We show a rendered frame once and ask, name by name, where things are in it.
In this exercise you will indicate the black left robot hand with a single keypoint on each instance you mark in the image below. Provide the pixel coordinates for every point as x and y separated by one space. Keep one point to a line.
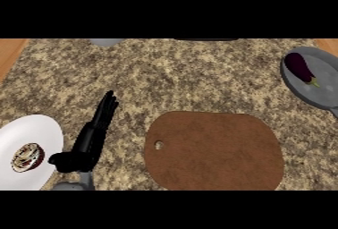
94 134

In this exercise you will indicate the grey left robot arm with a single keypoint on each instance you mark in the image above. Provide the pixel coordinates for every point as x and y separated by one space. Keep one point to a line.
77 183

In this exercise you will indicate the brown wooden cutting board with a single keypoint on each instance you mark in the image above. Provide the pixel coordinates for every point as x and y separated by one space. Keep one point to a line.
216 150

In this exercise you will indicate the dark purple eggplant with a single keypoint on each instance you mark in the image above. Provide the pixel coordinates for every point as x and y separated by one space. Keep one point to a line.
299 67

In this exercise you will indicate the grey metal pan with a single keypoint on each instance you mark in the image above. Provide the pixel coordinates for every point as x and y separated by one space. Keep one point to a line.
324 86

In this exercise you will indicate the white round plate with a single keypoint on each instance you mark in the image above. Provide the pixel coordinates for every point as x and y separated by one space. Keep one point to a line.
32 135

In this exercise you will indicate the pale grey rounded object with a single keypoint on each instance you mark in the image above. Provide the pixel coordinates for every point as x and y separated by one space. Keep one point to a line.
105 41

